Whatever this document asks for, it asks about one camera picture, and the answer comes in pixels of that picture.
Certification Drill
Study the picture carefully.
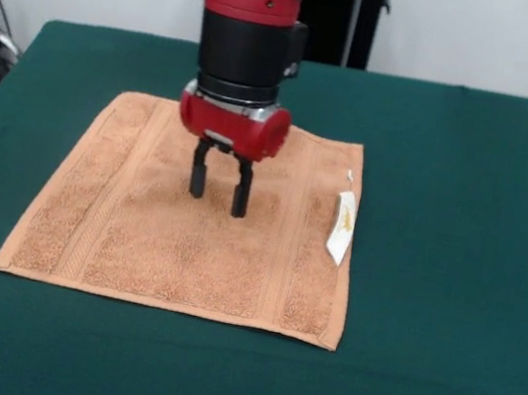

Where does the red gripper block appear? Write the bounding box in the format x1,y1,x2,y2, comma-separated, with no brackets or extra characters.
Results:
162,76,297,226

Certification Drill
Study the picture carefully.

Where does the tan terry towel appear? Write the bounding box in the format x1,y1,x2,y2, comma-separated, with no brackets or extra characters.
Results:
0,72,376,354

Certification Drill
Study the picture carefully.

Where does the dark green table cloth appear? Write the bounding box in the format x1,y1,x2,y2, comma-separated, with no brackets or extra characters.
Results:
0,8,528,395

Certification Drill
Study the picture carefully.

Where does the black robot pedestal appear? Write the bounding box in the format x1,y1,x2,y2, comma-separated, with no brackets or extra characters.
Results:
294,0,394,75

